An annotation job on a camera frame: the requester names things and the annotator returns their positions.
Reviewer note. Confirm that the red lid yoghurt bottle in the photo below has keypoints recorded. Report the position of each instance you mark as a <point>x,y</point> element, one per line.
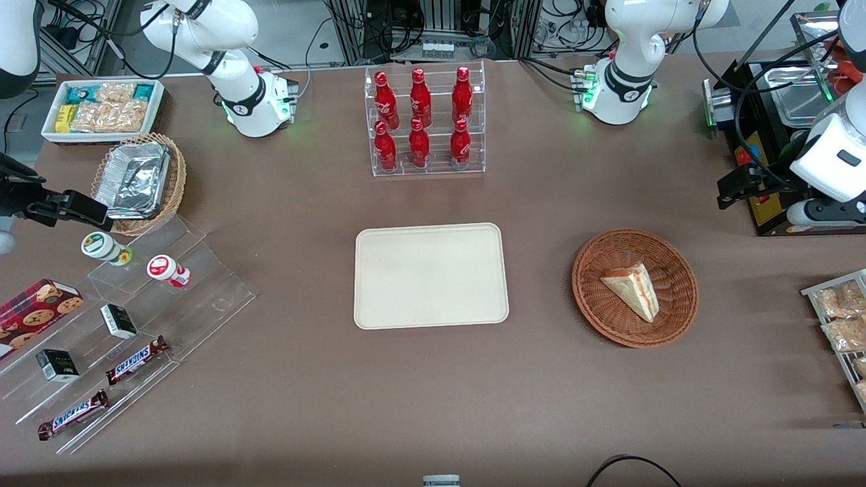
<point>164,268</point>

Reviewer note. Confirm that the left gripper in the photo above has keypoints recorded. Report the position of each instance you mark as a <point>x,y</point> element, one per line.
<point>769,178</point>

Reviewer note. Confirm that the triangle sandwich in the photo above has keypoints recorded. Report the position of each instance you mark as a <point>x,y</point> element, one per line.
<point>632,287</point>

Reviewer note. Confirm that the white power strip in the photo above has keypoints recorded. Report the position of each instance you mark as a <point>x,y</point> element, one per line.
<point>437,49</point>

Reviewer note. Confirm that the red cookie box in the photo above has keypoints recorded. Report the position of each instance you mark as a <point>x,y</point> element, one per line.
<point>37,311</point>

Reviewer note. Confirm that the small clear snack bag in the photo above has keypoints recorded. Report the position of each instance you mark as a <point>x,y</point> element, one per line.
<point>115,92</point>

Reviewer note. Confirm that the clear acrylic bottle rack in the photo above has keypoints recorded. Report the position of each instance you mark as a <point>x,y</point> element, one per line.
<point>436,172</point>

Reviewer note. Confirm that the small black box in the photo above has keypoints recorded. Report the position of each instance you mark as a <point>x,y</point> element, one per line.
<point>119,321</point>
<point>57,366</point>

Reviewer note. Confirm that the brown wicker basket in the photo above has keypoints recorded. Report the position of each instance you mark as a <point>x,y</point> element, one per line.
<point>602,304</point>

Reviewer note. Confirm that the Snickers chocolate bar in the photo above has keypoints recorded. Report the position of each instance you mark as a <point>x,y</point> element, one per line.
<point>137,360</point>
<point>73,414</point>

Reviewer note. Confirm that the aluminium foil tray stack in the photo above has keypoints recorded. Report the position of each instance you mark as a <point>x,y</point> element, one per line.
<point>132,179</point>

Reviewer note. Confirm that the black hot dog machine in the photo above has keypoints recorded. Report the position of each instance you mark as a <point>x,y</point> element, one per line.
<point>791,95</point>

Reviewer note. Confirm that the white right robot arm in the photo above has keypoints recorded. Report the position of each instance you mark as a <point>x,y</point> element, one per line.
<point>243,101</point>

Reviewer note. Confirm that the large clear snack bag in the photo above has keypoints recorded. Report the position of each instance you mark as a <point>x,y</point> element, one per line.
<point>111,116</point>

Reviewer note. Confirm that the green lid yoghurt bottle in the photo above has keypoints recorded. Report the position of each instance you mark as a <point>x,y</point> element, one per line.
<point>101,246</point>

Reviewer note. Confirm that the cream plastic tray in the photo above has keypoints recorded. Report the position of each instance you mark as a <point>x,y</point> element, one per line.
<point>431,276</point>

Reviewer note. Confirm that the clear bag of snacks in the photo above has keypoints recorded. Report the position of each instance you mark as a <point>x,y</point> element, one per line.
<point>860,366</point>
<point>862,392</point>
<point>846,335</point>
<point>839,301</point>

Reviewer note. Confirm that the teal snack packet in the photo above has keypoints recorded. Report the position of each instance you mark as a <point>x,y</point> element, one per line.
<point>78,95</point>
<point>143,91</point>

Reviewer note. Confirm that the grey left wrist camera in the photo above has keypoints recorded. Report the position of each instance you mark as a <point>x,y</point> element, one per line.
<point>822,213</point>

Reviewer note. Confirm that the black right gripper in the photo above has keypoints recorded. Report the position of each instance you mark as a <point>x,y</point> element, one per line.
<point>15,196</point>

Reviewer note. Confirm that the aluminium frame rack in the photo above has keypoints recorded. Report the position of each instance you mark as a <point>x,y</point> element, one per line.
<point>433,13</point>

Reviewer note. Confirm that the red cola bottle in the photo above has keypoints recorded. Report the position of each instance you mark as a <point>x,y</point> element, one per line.
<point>460,143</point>
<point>462,95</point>
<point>419,145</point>
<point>385,101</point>
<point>420,98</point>
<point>385,149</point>

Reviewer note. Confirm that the light wicker basket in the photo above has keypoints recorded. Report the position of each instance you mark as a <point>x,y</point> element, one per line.
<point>177,179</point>

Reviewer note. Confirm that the grey device at edge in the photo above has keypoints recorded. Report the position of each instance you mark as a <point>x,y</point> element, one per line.
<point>441,481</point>

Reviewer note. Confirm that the clear acrylic step stand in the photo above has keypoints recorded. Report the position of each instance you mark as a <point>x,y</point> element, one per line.
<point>203,297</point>

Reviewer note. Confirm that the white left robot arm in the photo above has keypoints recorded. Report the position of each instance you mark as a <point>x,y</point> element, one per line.
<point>632,47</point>

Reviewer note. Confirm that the yellow snack packet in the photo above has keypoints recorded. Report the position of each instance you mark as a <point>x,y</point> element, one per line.
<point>63,118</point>

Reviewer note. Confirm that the red sausage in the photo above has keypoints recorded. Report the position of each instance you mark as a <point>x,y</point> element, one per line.
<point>851,84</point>

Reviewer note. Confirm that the tray of packaged snacks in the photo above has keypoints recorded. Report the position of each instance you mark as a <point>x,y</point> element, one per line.
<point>812,291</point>

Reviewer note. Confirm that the white snack bin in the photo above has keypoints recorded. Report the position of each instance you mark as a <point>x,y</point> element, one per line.
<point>51,132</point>

